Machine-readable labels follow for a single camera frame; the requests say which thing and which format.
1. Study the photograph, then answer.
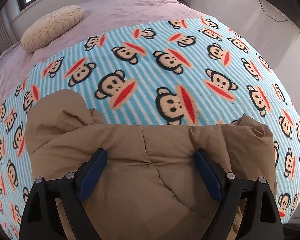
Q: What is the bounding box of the tan puffer jacket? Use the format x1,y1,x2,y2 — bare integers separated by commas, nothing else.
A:
25,89,277,239

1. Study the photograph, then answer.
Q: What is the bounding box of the lilac bed cover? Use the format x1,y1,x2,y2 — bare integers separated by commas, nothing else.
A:
0,0,204,104

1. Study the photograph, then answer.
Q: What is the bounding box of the monkey print striped blanket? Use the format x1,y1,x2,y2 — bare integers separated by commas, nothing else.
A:
0,16,300,239

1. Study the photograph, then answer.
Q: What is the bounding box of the grey curtain left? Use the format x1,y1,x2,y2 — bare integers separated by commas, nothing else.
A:
0,8,17,55

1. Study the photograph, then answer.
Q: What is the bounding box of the cream round cushion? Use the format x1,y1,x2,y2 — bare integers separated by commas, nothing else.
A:
20,5,84,53

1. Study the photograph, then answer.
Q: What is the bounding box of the television cable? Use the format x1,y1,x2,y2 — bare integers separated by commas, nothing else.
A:
258,0,288,23

